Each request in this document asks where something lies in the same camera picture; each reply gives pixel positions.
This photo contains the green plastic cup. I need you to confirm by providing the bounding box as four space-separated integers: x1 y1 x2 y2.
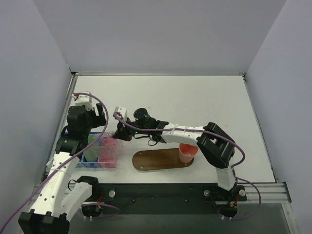
83 133 101 162

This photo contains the clear crystal toothbrush holder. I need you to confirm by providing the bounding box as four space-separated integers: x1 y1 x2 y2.
91 132 122 158

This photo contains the coral plastic cup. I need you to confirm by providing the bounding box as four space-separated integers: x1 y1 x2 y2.
178 143 198 163

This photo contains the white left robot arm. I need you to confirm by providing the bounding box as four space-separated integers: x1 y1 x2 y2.
18 103 106 234

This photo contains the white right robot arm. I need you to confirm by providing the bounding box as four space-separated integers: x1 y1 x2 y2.
113 107 246 192

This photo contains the oval wooden tray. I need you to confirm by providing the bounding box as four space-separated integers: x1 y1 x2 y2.
132 148 194 171

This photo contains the light blue plastic bin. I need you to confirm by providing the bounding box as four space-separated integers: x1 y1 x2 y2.
59 126 83 168

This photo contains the pink plastic bin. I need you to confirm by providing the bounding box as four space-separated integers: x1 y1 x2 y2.
98 137 120 168

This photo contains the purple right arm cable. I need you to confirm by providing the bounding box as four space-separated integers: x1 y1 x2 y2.
114 113 263 221

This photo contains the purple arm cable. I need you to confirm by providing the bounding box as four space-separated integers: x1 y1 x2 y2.
11 92 121 221
114 113 263 221

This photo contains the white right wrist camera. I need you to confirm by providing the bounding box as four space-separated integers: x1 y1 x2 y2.
113 107 128 121

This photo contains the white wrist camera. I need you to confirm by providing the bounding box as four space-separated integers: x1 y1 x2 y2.
72 91 93 111
113 107 128 121

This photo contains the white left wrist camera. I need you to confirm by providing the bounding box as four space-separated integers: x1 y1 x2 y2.
72 91 93 111

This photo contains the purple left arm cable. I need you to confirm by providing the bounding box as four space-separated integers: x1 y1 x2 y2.
11 92 121 221

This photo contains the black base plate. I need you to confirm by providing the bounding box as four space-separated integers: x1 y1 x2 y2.
82 183 247 217

